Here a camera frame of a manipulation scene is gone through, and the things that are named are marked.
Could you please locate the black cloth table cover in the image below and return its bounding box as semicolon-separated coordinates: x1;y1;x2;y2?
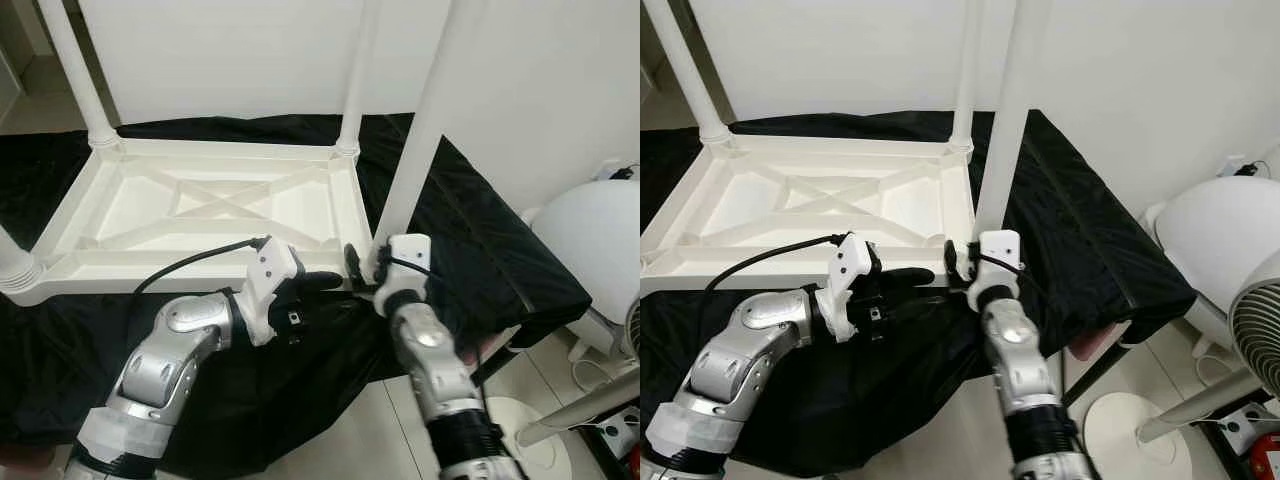
0;112;593;479
640;108;1199;476

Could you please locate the pink padded table edge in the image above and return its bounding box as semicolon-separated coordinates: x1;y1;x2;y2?
1068;325;1136;363
462;335;511;363

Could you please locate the dark metal table leg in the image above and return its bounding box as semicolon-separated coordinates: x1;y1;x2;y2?
1065;345;1131;406

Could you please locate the white round stand base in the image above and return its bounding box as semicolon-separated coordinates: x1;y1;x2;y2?
485;395;566;473
1082;392;1191;480

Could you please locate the white rounded appliance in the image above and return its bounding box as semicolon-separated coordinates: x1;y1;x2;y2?
520;180;641;331
1140;175;1280;336

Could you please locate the white stand pole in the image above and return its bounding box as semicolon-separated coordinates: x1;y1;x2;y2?
515;368;641;446
1135;368;1261;443

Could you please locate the white power adapter box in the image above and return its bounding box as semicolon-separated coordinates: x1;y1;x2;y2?
595;415;641;456
1215;402;1280;451

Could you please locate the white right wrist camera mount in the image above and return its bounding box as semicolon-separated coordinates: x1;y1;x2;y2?
968;230;1023;313
372;233;433;319

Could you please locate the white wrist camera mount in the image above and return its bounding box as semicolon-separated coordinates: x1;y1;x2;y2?
968;230;1023;313
240;238;301;348
815;233;881;343
372;233;433;319

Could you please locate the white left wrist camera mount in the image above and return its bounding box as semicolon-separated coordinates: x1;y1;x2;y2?
240;238;301;348
815;233;881;343

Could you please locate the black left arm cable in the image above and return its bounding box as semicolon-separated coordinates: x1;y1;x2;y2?
695;233;849;311
122;236;271;321

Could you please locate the white floor cable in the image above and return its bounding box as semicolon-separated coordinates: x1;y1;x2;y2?
570;348;613;391

